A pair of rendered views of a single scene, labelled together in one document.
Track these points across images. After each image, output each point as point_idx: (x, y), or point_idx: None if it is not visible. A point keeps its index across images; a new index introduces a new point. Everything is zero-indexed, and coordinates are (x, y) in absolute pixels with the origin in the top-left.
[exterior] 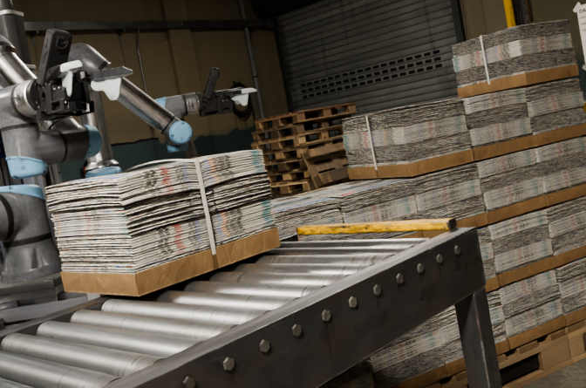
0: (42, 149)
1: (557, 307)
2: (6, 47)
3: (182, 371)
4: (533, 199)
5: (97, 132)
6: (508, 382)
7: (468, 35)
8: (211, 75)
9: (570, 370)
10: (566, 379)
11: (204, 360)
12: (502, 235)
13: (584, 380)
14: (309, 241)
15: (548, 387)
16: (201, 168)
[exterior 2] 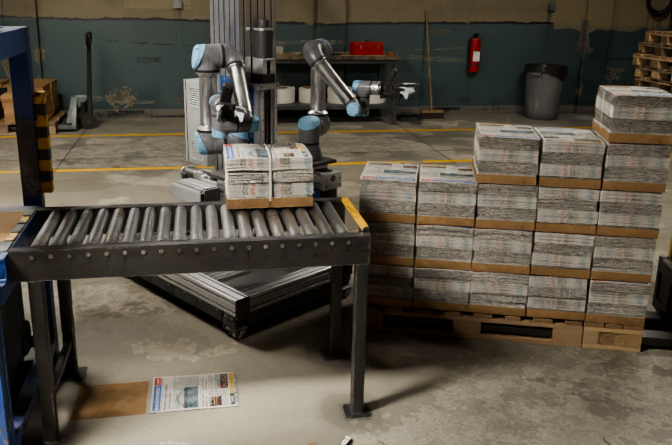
0: (224, 127)
1: (580, 305)
2: (237, 64)
3: (177, 246)
4: (583, 225)
5: (257, 121)
6: (527, 336)
7: None
8: (390, 74)
9: (572, 349)
10: (558, 352)
11: (187, 245)
12: (545, 242)
13: (566, 358)
14: (389, 200)
15: (540, 350)
16: (272, 161)
